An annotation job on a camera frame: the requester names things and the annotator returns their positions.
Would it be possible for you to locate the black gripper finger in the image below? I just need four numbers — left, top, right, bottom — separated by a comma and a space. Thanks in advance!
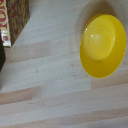
0, 42, 6, 72

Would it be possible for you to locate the yellow plastic bowl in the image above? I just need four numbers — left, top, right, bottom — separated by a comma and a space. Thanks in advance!
79, 13, 127, 79

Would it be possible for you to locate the red yellow snack box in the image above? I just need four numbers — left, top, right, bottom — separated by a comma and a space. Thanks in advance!
0, 0, 31, 48

